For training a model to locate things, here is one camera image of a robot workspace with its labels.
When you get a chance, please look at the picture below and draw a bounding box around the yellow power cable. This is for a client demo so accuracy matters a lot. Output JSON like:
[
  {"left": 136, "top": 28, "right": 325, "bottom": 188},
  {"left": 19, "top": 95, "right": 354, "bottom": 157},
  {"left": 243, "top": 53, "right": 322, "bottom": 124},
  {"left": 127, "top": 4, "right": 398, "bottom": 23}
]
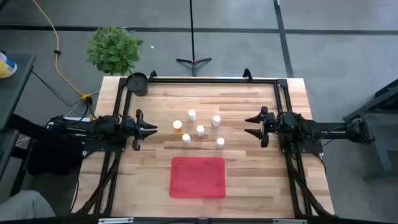
[{"left": 30, "top": 0, "right": 94, "bottom": 105}]

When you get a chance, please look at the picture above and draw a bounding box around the black metal cart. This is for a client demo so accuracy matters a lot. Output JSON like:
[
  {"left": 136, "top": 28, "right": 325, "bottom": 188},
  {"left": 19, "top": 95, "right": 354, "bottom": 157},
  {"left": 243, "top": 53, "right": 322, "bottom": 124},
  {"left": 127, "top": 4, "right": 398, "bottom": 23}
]
[{"left": 343, "top": 77, "right": 398, "bottom": 181}]

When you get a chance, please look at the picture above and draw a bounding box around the black aluminium table frame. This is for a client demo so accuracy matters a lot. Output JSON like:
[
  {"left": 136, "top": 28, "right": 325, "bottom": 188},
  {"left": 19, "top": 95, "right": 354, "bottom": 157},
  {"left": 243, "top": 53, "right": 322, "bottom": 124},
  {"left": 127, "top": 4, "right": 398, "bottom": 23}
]
[{"left": 71, "top": 70, "right": 336, "bottom": 218}]

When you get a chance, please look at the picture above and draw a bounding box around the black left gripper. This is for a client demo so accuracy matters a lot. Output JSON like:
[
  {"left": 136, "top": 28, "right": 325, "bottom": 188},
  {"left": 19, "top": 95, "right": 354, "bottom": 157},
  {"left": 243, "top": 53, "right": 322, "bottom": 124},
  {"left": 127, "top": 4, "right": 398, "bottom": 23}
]
[{"left": 123, "top": 108, "right": 159, "bottom": 152}]

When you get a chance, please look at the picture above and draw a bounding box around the silver table clamp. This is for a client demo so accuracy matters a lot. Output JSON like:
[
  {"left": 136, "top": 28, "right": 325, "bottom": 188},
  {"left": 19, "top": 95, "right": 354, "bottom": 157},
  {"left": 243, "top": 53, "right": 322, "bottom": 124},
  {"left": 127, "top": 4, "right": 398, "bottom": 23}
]
[
  {"left": 98, "top": 217, "right": 134, "bottom": 224},
  {"left": 272, "top": 218, "right": 308, "bottom": 224}
]

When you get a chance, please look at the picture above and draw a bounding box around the black bag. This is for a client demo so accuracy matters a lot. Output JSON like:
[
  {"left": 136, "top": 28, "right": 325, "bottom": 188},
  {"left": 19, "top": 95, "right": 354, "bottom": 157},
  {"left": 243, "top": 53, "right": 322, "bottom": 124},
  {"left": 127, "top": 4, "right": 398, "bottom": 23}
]
[{"left": 27, "top": 136, "right": 85, "bottom": 177}]

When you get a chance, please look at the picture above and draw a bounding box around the green leafy plant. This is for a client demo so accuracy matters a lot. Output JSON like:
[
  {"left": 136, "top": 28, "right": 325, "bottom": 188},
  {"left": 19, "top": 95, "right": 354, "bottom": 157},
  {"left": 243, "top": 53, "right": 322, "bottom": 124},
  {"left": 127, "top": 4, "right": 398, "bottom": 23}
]
[{"left": 86, "top": 26, "right": 144, "bottom": 77}]

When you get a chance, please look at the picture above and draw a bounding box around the black side table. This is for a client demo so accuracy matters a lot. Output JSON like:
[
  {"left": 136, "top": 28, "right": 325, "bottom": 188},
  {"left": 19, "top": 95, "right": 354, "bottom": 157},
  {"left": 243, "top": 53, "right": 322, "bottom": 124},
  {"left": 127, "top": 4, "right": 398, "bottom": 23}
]
[{"left": 0, "top": 52, "right": 35, "bottom": 131}]

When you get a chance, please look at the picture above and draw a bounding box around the red translucent plastic basket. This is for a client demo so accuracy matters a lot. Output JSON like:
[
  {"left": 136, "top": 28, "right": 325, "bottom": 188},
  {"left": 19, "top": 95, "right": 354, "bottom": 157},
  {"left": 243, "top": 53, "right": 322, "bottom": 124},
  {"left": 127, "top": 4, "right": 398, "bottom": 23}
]
[{"left": 169, "top": 156, "right": 226, "bottom": 200}]

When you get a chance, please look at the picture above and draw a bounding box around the black plant pot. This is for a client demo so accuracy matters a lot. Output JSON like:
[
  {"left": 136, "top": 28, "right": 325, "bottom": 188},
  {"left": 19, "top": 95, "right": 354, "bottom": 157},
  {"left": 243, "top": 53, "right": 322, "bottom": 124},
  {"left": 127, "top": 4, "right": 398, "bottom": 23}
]
[{"left": 126, "top": 72, "right": 149, "bottom": 97}]

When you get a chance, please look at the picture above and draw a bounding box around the thin black floor cable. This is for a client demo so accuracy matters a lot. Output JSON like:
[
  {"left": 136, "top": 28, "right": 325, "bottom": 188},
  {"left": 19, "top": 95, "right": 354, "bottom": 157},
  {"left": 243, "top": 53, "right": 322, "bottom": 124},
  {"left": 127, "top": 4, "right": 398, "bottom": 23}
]
[{"left": 30, "top": 70, "right": 86, "bottom": 110}]

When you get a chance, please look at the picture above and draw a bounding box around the person's leg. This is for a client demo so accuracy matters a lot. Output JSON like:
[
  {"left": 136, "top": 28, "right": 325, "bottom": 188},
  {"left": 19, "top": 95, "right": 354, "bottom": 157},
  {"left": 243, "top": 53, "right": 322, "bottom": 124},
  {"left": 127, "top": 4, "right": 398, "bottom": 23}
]
[{"left": 0, "top": 189, "right": 57, "bottom": 224}]

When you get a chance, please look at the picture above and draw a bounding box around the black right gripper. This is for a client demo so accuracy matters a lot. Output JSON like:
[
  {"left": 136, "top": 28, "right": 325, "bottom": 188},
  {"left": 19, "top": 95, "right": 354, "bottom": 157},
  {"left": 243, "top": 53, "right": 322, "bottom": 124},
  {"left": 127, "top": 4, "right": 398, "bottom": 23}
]
[{"left": 244, "top": 106, "right": 279, "bottom": 148}]

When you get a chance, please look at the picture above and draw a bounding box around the black tripod stand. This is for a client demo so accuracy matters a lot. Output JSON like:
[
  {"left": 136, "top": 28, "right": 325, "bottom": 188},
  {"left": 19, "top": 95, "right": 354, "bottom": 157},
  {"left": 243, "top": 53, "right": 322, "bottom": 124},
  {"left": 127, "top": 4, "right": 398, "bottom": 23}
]
[{"left": 175, "top": 0, "right": 213, "bottom": 77}]

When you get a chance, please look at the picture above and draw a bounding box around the yellow blue white bag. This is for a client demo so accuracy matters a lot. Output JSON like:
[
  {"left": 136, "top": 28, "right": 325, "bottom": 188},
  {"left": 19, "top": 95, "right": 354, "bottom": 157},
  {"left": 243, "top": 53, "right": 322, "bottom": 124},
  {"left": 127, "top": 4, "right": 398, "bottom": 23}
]
[{"left": 0, "top": 51, "right": 18, "bottom": 79}]

